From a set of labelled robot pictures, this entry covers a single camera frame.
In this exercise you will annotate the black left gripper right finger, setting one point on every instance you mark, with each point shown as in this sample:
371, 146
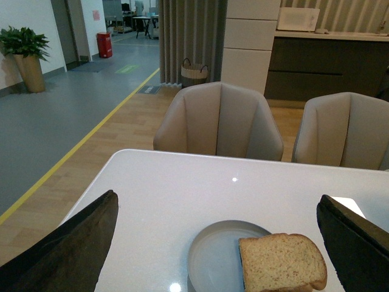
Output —
358, 249

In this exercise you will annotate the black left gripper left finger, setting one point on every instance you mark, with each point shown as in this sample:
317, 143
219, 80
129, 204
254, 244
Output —
71, 257

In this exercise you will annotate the slice of brown bread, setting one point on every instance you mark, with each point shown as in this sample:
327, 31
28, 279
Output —
282, 262

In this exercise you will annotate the light blue round plate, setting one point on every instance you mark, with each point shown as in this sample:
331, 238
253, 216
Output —
213, 261

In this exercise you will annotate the beige armchair right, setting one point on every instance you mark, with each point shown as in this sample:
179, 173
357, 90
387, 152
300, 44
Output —
346, 129

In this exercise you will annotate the beige armchair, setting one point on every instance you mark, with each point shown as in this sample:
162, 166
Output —
346, 129
220, 119

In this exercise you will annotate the beige armchair left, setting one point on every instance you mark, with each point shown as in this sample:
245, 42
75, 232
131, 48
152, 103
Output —
220, 119

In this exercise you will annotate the dark kitchen counter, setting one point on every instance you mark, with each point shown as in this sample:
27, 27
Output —
305, 67

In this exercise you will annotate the potted green plant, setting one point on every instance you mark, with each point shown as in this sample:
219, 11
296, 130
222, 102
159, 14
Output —
27, 49

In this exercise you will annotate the red bin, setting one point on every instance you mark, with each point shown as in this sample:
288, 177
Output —
104, 44

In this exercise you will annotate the white microwave oven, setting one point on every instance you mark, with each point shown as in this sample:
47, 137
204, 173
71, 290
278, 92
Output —
297, 19

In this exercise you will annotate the white drawer cabinet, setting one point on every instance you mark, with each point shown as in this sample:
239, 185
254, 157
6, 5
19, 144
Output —
248, 41

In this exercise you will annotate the grey curtain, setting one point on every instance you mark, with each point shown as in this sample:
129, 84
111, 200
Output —
194, 30

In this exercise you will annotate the woven basket with handles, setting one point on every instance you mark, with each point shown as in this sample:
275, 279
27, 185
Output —
193, 73

